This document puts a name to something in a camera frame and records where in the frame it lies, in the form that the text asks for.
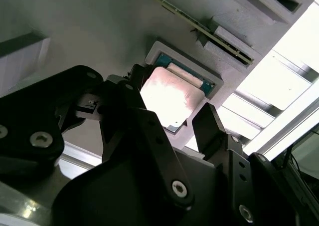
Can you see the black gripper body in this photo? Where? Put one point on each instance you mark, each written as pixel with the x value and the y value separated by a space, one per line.
pixel 112 198

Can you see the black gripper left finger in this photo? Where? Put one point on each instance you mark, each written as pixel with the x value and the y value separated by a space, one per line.
pixel 30 116

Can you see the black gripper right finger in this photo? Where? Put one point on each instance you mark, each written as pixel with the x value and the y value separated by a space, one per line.
pixel 209 131

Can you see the silver CPU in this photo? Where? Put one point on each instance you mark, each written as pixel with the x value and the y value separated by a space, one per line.
pixel 169 96

